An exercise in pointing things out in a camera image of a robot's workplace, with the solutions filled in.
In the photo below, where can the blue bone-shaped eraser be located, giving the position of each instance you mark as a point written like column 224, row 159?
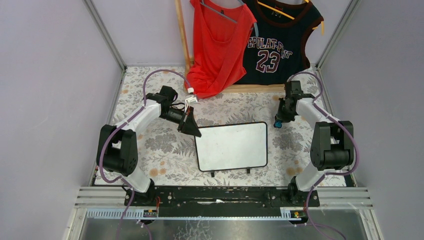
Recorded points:
column 277, row 124

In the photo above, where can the floral tablecloth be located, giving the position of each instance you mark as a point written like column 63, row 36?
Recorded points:
column 169, row 157

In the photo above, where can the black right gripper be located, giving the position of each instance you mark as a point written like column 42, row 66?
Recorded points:
column 282, row 113

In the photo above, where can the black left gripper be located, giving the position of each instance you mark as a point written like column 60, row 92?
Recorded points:
column 182, row 120

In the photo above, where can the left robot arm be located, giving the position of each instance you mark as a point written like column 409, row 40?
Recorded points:
column 117, row 154

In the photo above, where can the red tank top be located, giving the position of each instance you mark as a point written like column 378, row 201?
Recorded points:
column 218, row 46

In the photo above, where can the black number 23 jersey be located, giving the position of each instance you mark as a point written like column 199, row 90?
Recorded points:
column 279, row 51

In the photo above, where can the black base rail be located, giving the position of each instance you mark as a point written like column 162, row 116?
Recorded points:
column 222, row 201

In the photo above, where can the grey clothes hanger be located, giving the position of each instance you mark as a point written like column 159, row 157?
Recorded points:
column 254, row 24

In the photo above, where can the black-framed whiteboard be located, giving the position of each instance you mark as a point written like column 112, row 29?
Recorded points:
column 232, row 147

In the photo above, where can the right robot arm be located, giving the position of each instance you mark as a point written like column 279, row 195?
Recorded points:
column 331, row 148

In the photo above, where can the yellow clothes hanger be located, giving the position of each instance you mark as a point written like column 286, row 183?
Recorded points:
column 279, row 10

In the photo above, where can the wooden clothes rack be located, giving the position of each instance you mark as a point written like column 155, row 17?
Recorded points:
column 212, row 66

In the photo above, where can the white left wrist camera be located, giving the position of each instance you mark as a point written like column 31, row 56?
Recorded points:
column 190, row 100

